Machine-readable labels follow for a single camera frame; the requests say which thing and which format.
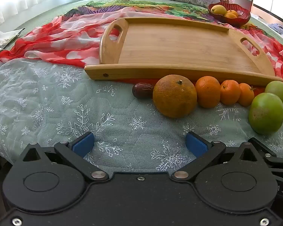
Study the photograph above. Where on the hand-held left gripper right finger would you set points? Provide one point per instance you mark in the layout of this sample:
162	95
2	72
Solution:
196	146

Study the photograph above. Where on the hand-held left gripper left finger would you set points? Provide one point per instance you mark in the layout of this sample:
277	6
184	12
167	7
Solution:
83	144

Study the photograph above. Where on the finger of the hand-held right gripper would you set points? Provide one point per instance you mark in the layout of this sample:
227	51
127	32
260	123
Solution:
271	153

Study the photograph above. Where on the green apple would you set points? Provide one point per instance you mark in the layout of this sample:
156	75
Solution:
279	90
266	113

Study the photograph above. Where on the large orange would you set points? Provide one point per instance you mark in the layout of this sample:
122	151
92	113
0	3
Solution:
174	96

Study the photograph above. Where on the small mandarin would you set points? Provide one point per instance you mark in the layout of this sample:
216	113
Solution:
208	91
230	92
246	95

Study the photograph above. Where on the dried red date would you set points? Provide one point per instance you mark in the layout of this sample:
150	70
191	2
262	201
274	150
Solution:
142	90

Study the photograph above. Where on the yellow fruits in bowl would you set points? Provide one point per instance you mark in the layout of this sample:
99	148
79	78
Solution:
218	10

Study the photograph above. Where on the white snowflake lace cloth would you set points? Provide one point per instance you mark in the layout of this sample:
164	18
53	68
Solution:
61	113

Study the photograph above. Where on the blue crumpled clothes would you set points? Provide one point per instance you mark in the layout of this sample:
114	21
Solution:
278	28

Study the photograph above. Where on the red and white scarf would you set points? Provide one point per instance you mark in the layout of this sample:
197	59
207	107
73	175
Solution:
61	40

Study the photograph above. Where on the red glass bowl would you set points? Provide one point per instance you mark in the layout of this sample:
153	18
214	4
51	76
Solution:
243	16

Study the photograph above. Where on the crumpled newspaper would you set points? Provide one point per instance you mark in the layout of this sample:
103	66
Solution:
7	37

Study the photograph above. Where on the green quilted bedspread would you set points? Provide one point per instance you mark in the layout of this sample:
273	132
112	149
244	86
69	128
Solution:
37	21

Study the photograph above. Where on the colourful printed scarf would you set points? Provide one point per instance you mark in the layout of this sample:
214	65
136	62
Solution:
141	6

